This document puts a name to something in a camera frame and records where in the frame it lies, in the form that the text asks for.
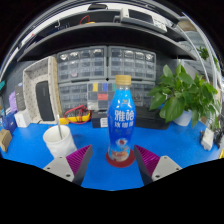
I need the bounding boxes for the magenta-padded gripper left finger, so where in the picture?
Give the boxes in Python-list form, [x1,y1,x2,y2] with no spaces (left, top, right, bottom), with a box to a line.
[43,144,94,187]

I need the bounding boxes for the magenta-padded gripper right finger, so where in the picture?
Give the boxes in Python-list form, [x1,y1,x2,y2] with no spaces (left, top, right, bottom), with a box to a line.
[133,144,183,186]

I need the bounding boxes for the blue drink bottle gold cap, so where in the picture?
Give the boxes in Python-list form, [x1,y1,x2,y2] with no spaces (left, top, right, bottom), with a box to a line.
[107,74,137,163]

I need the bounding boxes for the spoon in mug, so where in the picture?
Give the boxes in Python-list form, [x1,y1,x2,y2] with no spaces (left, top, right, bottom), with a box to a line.
[55,114,64,140]

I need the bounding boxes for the flat round red coaster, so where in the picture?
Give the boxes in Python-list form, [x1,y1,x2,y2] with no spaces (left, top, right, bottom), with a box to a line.
[105,148,136,168]

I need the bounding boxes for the white power adapter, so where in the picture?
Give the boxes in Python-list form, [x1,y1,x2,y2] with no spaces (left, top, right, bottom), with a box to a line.
[200,128,215,152]

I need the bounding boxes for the flat black case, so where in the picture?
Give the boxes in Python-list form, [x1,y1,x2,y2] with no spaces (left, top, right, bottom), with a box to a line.
[134,106,171,130]

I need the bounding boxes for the yellow multimeter with leads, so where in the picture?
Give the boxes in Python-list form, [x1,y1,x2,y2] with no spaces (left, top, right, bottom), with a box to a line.
[63,104,92,125]

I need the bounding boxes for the brown cardboard box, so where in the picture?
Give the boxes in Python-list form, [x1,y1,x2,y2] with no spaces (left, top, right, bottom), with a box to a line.
[0,128,13,153]

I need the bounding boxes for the white cardboard box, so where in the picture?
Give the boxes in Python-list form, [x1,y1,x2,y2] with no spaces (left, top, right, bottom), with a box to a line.
[14,109,32,129]

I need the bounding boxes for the small black labelled box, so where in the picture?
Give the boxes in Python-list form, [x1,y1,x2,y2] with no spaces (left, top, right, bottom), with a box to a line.
[91,111,110,129]

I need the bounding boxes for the potted green plant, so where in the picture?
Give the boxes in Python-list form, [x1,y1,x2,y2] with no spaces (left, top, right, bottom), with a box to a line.
[147,63,221,128]

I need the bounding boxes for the grey small parts drawer cabinet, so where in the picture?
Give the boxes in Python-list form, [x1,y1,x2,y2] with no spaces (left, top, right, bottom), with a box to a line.
[107,45,158,82]
[59,82,89,113]
[56,45,108,83]
[130,81,156,108]

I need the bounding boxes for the dark grey upright box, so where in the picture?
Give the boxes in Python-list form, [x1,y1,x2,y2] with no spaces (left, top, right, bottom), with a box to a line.
[14,83,27,112]

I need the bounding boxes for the clear organizer box colourful parts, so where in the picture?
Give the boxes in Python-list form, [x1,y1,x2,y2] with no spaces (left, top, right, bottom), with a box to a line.
[87,81,118,113]

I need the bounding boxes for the white perforated storage tray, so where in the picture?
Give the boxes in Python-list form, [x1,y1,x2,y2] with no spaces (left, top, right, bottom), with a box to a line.
[22,55,64,125]

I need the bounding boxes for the white metal rack shelf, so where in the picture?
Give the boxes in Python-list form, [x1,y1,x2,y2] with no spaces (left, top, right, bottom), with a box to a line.
[176,13,224,98]

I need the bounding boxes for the dark overhead shelf unit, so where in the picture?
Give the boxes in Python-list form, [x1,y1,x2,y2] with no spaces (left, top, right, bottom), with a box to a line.
[6,1,201,63]

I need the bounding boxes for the white mug brown handle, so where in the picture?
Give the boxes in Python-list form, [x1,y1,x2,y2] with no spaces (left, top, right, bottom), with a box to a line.
[42,124,78,159]

